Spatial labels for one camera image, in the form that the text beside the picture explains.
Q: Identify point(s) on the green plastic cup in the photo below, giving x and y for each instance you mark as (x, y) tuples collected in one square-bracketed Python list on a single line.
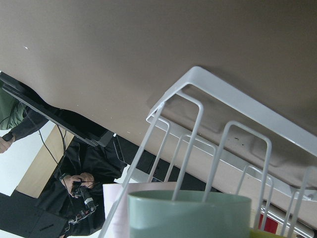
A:
[(153, 214)]

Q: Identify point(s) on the black monitor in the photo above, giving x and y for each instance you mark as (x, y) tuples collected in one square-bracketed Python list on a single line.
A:
[(80, 126)]

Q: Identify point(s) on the person in black jacket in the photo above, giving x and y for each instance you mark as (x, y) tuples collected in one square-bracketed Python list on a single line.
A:
[(75, 189)]

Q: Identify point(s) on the white wire cup rack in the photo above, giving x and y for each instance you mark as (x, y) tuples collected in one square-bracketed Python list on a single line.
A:
[(207, 128)]

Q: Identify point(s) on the yellow plastic cup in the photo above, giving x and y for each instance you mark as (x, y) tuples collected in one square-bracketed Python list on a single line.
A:
[(263, 234)]

